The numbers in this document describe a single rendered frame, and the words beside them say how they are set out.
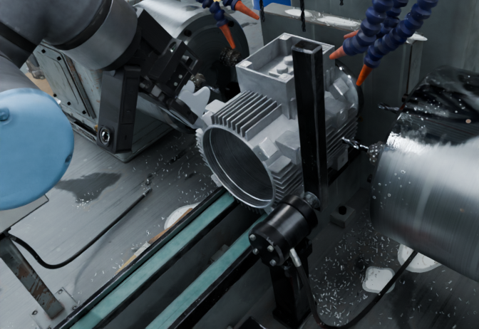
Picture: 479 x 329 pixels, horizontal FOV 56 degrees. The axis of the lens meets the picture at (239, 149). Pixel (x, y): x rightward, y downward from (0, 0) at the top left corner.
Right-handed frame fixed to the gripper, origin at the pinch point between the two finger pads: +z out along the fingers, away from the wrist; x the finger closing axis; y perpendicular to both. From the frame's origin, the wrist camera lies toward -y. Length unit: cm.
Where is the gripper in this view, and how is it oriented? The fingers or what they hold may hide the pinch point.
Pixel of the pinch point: (194, 125)
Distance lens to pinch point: 68.8
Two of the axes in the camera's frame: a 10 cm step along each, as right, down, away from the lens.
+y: 5.1, -8.6, 1.1
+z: 4.7, 3.8, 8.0
